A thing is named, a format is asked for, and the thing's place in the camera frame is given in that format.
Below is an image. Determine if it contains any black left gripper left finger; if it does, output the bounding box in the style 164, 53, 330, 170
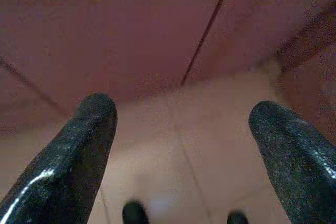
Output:
0, 92, 118, 224

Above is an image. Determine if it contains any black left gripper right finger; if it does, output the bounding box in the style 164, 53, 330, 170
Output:
248, 100, 336, 224

